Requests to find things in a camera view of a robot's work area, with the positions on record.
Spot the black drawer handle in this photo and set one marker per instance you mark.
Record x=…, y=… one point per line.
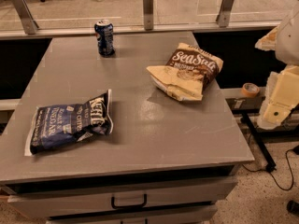
x=129, y=202

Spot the blue chip bag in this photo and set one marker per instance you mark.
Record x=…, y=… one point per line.
x=57, y=125

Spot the metal railing bracket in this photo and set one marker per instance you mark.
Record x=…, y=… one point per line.
x=28, y=23
x=148, y=14
x=223, y=17

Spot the black table leg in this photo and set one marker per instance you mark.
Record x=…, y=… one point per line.
x=270, y=166

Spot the blue soda can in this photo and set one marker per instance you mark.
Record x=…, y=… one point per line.
x=104, y=34

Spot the left metal railing bracket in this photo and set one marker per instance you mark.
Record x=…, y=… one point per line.
x=28, y=23

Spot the brown sea salt chip bag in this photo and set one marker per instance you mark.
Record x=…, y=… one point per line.
x=187, y=73

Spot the middle metal railing bracket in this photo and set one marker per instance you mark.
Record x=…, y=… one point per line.
x=148, y=14

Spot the roll of tan tape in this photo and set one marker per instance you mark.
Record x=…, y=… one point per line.
x=250, y=90

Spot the right metal railing bracket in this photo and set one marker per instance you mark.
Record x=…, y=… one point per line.
x=223, y=17

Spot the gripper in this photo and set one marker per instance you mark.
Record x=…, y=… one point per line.
x=290, y=42

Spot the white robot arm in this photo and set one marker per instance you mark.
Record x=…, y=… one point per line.
x=284, y=39

